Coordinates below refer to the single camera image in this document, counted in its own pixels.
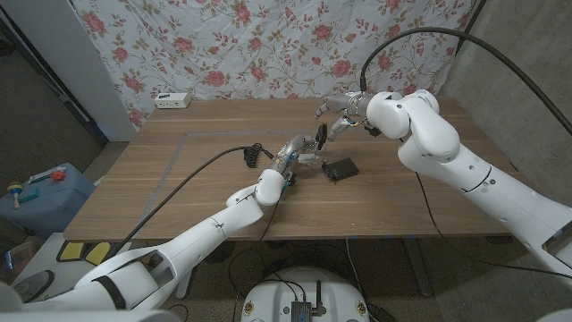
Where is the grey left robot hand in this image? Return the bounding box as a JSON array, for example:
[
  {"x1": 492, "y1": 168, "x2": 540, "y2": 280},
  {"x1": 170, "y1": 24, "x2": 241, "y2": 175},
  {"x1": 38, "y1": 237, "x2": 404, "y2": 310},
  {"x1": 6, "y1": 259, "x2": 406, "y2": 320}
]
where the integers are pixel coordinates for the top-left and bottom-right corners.
[{"x1": 268, "y1": 134, "x2": 328, "y2": 175}]

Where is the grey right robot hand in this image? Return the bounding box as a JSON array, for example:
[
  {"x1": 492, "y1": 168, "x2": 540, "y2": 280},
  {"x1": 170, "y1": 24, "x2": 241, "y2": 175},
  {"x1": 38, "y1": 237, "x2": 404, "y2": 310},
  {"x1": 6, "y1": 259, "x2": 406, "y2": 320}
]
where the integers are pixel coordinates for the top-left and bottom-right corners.
[{"x1": 314, "y1": 91, "x2": 374, "y2": 143}]

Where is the clear dispenser bottle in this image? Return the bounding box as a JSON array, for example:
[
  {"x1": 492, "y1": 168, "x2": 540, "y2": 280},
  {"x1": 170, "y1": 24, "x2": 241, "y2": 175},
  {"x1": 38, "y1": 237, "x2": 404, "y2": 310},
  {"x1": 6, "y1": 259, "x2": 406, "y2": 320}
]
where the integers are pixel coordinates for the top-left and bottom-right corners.
[{"x1": 298, "y1": 140, "x2": 328, "y2": 169}]

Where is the black card holder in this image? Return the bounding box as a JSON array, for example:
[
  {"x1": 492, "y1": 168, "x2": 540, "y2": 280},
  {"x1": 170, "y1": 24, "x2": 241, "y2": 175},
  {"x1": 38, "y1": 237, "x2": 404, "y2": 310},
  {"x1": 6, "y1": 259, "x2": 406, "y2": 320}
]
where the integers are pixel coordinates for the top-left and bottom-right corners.
[{"x1": 321, "y1": 157, "x2": 360, "y2": 182}]

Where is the black hair claw clip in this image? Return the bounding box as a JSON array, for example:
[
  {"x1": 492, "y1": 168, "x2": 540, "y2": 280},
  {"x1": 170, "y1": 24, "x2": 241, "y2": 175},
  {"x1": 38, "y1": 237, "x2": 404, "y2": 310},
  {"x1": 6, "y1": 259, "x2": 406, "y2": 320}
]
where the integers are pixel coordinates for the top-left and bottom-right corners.
[{"x1": 242, "y1": 142, "x2": 265, "y2": 169}]

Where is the floral backdrop cloth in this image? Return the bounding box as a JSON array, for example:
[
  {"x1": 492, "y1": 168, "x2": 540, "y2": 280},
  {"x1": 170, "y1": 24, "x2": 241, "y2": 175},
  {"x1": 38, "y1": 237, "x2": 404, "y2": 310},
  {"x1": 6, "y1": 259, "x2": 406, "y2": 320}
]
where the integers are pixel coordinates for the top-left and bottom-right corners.
[{"x1": 71, "y1": 0, "x2": 477, "y2": 129}]

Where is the white power strip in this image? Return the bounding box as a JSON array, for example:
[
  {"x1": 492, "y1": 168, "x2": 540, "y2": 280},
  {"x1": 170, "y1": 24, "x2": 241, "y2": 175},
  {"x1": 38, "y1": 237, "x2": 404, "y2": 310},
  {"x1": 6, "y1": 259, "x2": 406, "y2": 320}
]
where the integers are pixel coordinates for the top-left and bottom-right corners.
[{"x1": 154, "y1": 91, "x2": 192, "y2": 110}]

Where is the black backdrop stand pole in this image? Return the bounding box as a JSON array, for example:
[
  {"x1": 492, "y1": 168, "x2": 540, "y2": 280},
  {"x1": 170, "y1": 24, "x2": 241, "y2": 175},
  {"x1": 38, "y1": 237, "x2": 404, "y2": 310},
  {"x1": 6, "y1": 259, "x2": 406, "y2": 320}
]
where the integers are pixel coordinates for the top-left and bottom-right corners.
[{"x1": 454, "y1": 0, "x2": 488, "y2": 57}]

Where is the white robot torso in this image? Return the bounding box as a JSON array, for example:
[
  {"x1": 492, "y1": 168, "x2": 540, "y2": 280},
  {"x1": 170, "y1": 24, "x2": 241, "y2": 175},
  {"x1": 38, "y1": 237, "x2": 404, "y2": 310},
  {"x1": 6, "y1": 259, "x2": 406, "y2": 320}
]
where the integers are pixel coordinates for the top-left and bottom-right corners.
[{"x1": 240, "y1": 267, "x2": 371, "y2": 322}]

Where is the grey module with antenna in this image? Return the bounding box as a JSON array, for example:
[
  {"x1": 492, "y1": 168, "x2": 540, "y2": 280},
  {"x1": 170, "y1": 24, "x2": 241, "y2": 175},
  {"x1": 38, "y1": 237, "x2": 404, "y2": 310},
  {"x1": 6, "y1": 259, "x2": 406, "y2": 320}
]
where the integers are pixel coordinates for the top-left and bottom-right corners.
[{"x1": 291, "y1": 280, "x2": 327, "y2": 322}]

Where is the dark table leg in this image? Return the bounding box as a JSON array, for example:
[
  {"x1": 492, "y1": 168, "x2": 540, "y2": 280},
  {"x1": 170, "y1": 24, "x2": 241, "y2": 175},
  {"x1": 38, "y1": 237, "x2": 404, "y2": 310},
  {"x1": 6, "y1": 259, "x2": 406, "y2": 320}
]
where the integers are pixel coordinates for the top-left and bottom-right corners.
[{"x1": 401, "y1": 236, "x2": 433, "y2": 299}]

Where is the white table leg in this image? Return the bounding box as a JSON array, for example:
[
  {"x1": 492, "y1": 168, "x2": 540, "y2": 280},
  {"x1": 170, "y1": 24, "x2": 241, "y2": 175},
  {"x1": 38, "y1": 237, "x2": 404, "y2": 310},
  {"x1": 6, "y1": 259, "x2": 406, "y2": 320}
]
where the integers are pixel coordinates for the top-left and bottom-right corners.
[{"x1": 175, "y1": 267, "x2": 197, "y2": 300}]

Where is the yellow black floor mat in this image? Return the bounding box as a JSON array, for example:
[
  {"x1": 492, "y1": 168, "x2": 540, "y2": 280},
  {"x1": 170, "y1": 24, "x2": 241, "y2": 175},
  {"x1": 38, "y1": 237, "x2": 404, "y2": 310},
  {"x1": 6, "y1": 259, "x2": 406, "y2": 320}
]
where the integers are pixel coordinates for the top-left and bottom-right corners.
[{"x1": 55, "y1": 240, "x2": 114, "y2": 267}]

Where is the white pillar panel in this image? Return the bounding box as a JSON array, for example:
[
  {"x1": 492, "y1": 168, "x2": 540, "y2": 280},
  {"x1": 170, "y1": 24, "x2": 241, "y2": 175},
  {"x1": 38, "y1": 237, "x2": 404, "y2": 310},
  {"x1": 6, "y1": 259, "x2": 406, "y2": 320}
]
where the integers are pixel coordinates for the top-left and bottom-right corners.
[{"x1": 0, "y1": 0, "x2": 138, "y2": 143}]

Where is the blue storage box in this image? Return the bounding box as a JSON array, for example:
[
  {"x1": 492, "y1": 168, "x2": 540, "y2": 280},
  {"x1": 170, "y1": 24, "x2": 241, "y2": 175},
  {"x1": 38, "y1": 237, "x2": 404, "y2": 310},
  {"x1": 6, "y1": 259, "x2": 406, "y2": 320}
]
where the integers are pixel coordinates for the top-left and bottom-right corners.
[{"x1": 0, "y1": 162, "x2": 96, "y2": 238}]

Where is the wooden maraca toy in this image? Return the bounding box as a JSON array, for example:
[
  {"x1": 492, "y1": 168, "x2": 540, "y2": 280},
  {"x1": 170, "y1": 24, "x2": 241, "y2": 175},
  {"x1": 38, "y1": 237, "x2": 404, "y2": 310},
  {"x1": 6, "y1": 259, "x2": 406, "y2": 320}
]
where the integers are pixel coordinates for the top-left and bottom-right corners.
[{"x1": 6, "y1": 181, "x2": 24, "y2": 210}]

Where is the grey shoe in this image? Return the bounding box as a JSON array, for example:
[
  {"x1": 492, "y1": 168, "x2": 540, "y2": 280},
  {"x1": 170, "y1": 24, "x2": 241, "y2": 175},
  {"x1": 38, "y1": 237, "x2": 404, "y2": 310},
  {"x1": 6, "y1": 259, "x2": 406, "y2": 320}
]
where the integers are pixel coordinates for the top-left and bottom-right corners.
[{"x1": 11, "y1": 269, "x2": 55, "y2": 305}]

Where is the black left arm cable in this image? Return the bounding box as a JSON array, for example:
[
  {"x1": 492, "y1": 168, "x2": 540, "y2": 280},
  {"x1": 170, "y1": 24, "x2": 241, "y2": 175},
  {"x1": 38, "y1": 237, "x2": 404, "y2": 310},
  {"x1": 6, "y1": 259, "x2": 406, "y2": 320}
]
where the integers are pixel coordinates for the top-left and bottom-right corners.
[{"x1": 105, "y1": 146, "x2": 276, "y2": 260}]

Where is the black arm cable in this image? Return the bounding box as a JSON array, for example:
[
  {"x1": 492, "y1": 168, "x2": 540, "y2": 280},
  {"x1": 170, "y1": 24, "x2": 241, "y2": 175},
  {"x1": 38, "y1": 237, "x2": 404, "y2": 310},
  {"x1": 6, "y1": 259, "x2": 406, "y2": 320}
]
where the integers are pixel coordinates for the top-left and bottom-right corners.
[
  {"x1": 359, "y1": 26, "x2": 572, "y2": 138},
  {"x1": 105, "y1": 146, "x2": 276, "y2": 260}
]

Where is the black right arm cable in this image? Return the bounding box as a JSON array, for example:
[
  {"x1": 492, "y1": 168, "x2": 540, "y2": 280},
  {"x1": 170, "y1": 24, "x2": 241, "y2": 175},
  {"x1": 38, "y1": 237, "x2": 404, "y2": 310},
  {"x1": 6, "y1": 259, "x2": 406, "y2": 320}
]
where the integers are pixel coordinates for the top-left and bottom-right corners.
[{"x1": 359, "y1": 26, "x2": 572, "y2": 138}]

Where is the black floor cable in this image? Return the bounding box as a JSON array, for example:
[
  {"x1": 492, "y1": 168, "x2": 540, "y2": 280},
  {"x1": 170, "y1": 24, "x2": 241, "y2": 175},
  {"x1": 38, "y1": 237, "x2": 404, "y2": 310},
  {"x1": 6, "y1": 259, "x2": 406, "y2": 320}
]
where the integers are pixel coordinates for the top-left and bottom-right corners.
[
  {"x1": 226, "y1": 248, "x2": 272, "y2": 300},
  {"x1": 345, "y1": 239, "x2": 374, "y2": 312}
]

